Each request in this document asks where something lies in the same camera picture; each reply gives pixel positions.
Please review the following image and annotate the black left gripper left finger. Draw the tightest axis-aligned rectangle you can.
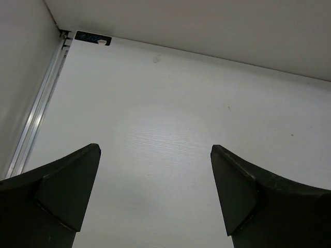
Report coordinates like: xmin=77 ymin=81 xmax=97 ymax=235
xmin=1 ymin=144 xmax=101 ymax=247

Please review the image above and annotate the black label sticker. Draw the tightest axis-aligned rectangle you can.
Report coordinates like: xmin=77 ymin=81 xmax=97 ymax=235
xmin=74 ymin=30 xmax=112 ymax=46

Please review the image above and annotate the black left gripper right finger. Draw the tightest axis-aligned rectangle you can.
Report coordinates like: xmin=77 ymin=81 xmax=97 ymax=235
xmin=210 ymin=145 xmax=330 ymax=247

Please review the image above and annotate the aluminium frame rail left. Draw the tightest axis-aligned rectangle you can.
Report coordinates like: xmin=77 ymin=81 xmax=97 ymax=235
xmin=4 ymin=30 xmax=72 ymax=179

